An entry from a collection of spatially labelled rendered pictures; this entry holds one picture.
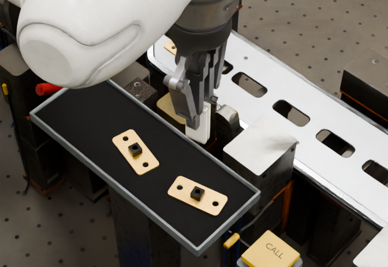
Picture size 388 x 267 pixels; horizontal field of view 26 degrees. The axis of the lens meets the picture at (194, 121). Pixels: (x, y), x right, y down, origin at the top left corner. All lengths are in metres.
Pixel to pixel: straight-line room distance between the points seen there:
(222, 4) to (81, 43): 0.23
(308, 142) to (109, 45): 0.84
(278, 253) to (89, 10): 0.59
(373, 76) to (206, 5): 0.75
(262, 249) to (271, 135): 0.25
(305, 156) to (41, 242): 0.59
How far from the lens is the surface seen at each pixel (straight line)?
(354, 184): 1.48
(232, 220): 1.22
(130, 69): 1.52
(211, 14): 0.91
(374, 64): 1.63
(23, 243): 1.78
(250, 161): 1.35
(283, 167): 1.40
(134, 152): 1.28
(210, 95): 1.07
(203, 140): 1.12
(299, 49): 2.09
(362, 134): 1.55
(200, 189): 1.24
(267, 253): 1.20
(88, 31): 0.72
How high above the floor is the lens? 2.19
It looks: 51 degrees down
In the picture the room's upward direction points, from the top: straight up
